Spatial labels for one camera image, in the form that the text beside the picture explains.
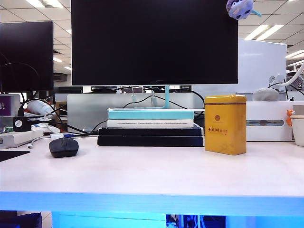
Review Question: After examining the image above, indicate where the orange figurine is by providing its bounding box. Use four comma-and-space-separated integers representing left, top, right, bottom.
285, 109, 296, 127

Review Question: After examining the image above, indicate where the white cup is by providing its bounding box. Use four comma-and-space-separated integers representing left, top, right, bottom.
290, 114, 304, 147

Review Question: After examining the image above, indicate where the purple plush toy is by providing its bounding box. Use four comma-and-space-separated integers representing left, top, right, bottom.
226, 0, 263, 20

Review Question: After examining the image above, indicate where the purple and white box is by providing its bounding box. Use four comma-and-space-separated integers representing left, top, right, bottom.
0, 94, 21, 117

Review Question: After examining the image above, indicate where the black computer mouse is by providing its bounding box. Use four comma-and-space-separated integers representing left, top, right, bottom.
48, 138, 79, 158

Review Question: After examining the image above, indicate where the black charger cable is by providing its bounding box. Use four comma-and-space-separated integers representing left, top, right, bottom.
30, 118, 109, 136

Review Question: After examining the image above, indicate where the yellow tea tin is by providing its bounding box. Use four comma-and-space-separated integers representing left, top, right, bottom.
204, 94, 247, 156

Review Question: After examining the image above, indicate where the black cube charger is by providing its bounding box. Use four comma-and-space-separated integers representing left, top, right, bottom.
12, 116, 32, 132

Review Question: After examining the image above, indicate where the small black computer monitor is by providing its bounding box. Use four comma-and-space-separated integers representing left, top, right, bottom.
0, 21, 54, 92

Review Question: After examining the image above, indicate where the thin black box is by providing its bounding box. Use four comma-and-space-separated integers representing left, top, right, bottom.
98, 123, 205, 137

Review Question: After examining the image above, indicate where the dark blue bag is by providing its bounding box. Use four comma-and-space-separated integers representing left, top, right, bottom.
0, 211, 44, 228

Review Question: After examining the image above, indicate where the light blue book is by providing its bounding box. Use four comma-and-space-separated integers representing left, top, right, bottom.
107, 108, 195, 120

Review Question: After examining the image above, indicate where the white book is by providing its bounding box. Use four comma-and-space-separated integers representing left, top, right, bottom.
107, 119, 195, 128

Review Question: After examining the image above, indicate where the black monitor cable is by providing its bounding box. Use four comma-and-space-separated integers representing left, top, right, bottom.
122, 85, 205, 122

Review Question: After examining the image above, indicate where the white clip holder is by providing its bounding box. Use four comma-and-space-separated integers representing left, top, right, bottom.
268, 74, 286, 90

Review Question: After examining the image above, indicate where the white partition board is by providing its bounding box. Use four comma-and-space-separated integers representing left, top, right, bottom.
237, 38, 288, 94

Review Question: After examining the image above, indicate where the white power strip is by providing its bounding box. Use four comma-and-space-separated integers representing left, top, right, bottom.
0, 129, 45, 149

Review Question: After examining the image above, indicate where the white tissue box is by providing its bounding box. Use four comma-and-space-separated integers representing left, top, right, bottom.
246, 101, 304, 142

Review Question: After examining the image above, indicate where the white desk fan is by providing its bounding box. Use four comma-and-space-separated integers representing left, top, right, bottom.
285, 63, 304, 95

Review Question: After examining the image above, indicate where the large black computer monitor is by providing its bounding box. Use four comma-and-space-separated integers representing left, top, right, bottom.
71, 0, 239, 86

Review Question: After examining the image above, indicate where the black mouse pad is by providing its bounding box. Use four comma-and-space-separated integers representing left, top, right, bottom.
0, 150, 31, 163

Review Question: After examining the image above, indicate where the white tube bottle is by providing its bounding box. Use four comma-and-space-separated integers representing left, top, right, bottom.
27, 99, 55, 115

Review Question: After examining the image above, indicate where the stack of books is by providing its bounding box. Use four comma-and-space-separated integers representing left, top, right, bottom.
66, 92, 205, 134

